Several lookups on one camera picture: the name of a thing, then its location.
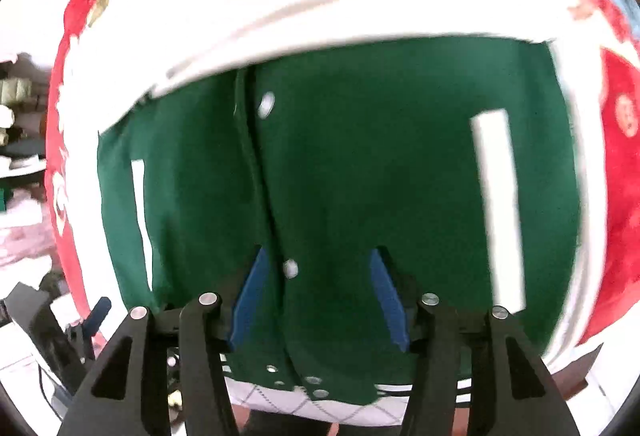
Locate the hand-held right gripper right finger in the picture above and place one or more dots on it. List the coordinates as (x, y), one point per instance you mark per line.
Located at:
(389, 301)

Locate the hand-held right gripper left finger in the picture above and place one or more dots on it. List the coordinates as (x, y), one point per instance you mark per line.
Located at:
(248, 298)

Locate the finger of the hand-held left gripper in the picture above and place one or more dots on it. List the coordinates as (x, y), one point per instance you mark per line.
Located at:
(98, 316)

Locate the green jacket with white sleeves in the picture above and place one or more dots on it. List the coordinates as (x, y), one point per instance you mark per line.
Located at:
(380, 165)

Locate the white lattice floral sheet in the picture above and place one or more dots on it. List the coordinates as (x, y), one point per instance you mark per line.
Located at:
(280, 403)

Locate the red floral blanket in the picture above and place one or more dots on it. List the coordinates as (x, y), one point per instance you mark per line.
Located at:
(620, 216)

